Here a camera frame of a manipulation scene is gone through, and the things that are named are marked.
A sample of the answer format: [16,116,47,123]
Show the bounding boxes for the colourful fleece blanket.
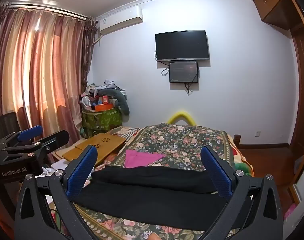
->
[227,132,255,178]

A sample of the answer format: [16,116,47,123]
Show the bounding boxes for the floral bed blanket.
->
[74,123,236,240]

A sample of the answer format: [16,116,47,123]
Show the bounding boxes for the white air conditioner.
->
[96,6,144,37]

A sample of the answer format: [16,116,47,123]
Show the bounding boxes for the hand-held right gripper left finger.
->
[14,145,99,240]

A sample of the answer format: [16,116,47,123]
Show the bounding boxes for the pink curtain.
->
[0,1,99,140]

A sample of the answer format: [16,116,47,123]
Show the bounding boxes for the black wall television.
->
[155,30,209,62]

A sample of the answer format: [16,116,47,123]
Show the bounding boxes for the orange box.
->
[91,104,115,112]

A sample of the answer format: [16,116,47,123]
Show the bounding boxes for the yellow foam tube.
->
[167,110,195,125]

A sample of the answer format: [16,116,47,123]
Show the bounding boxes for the green storage box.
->
[81,107,123,139]

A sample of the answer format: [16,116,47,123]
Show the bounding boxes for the wooden wall cabinet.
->
[252,0,301,30]

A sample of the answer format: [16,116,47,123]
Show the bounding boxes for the black pants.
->
[69,166,233,232]

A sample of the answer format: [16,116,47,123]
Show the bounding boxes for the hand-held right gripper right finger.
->
[200,145,284,240]

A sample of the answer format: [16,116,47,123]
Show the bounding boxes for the striped cloth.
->
[112,127,140,139]

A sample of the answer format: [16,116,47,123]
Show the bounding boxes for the pile of clothes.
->
[79,79,126,105]

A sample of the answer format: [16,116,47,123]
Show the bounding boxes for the grey plush pillow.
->
[98,89,130,117]

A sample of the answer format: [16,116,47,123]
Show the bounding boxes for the black mesh chair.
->
[0,112,21,140]

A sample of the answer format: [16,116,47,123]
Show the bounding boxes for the wooden door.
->
[290,0,304,188]

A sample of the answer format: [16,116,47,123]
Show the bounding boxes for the pink cloth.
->
[125,149,165,168]

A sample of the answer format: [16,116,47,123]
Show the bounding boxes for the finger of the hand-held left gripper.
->
[3,130,70,161]
[0,125,44,148]

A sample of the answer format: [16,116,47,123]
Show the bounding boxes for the small black monitor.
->
[168,61,199,84]

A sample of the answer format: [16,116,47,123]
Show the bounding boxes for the wooden lap desk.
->
[62,133,127,167]

